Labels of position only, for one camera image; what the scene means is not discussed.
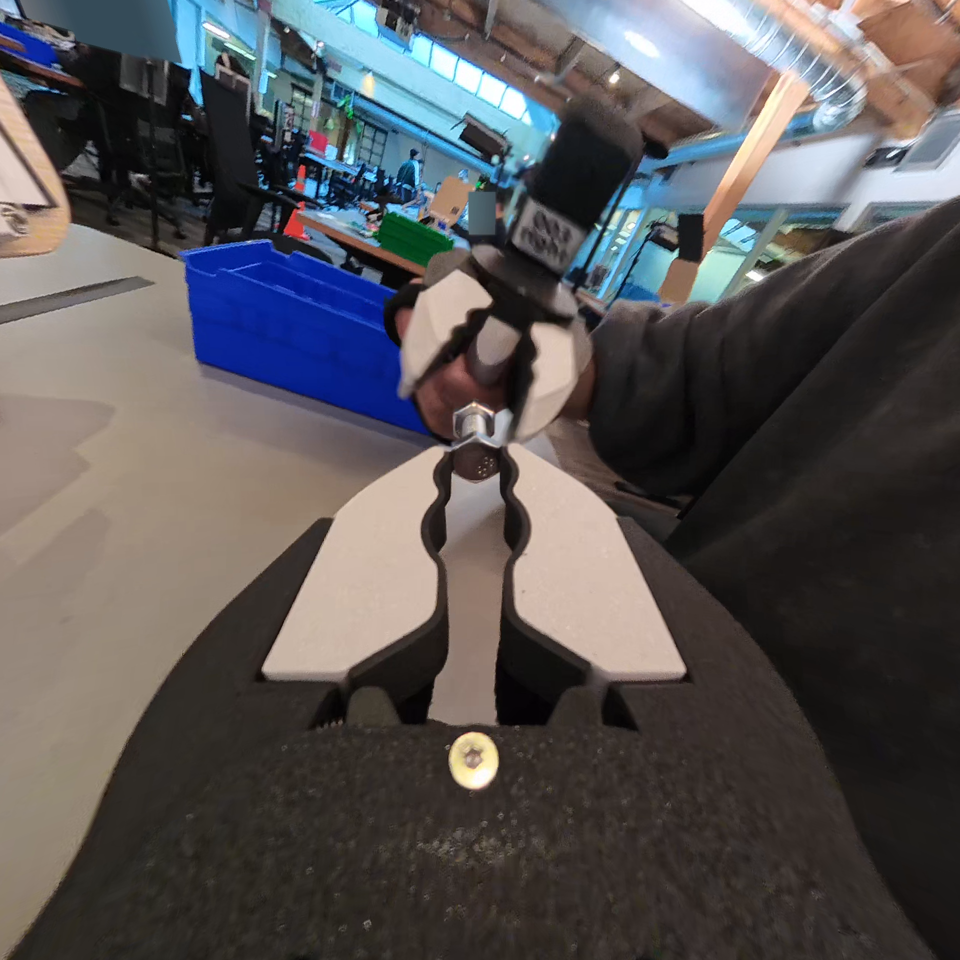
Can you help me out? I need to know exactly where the blue plastic bin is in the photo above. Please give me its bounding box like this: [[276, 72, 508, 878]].
[[180, 237, 439, 438]]

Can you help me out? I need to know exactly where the printed instruction sheet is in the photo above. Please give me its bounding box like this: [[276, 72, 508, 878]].
[[0, 120, 61, 244]]

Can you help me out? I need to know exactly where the silver ventilation duct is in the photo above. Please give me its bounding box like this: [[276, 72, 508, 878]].
[[717, 0, 874, 139]]

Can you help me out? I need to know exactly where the silver hex nut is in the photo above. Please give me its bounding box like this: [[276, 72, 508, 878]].
[[449, 401, 514, 448]]

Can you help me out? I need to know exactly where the wooden table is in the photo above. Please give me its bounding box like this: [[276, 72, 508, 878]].
[[285, 203, 454, 280]]

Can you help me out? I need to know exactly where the green crate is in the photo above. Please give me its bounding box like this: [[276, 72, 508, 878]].
[[374, 210, 460, 270]]

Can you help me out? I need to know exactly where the person's dark clothing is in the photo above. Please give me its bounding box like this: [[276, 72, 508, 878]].
[[660, 375, 960, 960]]

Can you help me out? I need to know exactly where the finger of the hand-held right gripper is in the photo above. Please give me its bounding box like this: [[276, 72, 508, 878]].
[[396, 279, 492, 403], [504, 315, 595, 445]]

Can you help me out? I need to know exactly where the person's right forearm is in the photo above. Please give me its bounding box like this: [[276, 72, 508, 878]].
[[582, 195, 960, 514]]

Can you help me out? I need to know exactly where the grey desk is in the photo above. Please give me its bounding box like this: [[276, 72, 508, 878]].
[[0, 222, 661, 960]]

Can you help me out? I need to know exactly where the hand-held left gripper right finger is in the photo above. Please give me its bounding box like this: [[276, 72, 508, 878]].
[[483, 444, 690, 709]]

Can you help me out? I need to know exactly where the wooden beam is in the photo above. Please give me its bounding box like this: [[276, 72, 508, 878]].
[[657, 72, 820, 304]]

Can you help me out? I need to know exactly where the person's right hand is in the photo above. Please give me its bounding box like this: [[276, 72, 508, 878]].
[[410, 354, 514, 439]]

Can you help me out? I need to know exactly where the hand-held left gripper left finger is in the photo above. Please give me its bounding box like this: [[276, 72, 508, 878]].
[[261, 444, 478, 709]]

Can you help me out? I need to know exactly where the black office chair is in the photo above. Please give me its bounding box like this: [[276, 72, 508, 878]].
[[72, 45, 192, 241], [200, 72, 304, 250]]

